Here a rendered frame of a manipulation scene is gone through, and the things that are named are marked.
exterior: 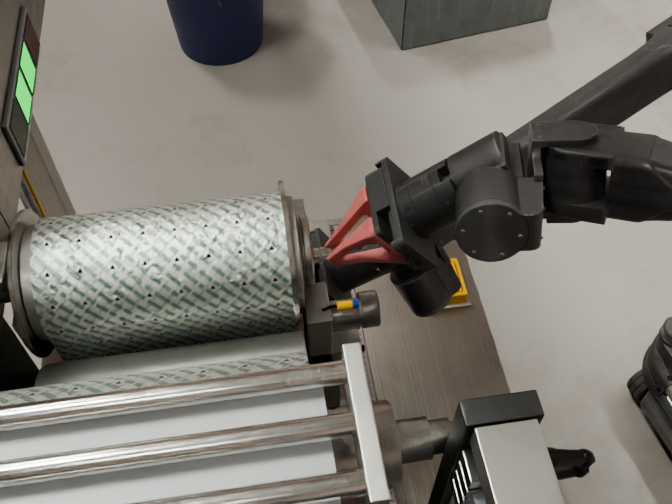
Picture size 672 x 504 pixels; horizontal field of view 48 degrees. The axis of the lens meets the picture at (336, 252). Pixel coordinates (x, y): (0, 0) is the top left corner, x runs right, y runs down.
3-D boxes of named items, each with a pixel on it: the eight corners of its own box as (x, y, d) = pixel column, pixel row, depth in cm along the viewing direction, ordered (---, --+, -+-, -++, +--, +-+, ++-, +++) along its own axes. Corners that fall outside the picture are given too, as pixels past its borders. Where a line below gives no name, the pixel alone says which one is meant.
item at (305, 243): (311, 273, 82) (317, 296, 74) (292, 275, 81) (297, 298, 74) (303, 206, 79) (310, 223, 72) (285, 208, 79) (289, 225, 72)
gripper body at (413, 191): (405, 193, 77) (467, 159, 74) (423, 276, 71) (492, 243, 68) (369, 163, 72) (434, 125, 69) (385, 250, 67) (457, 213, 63)
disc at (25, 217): (54, 385, 75) (2, 296, 64) (49, 386, 75) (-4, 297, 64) (66, 272, 85) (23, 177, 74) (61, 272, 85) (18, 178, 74)
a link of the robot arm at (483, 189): (585, 203, 70) (595, 118, 65) (605, 280, 61) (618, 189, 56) (455, 205, 72) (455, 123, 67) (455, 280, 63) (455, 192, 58)
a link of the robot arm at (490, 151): (534, 161, 69) (502, 114, 67) (540, 201, 64) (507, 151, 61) (469, 195, 72) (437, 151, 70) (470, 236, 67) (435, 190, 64)
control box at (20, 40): (26, 166, 97) (7, 126, 92) (20, 166, 97) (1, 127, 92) (41, 45, 112) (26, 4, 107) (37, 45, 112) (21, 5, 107)
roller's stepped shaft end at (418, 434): (474, 459, 56) (481, 442, 54) (396, 471, 56) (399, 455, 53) (464, 420, 58) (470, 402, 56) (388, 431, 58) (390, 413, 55)
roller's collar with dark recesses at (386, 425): (399, 499, 56) (405, 468, 51) (320, 511, 56) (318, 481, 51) (383, 420, 60) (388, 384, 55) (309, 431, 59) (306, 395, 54)
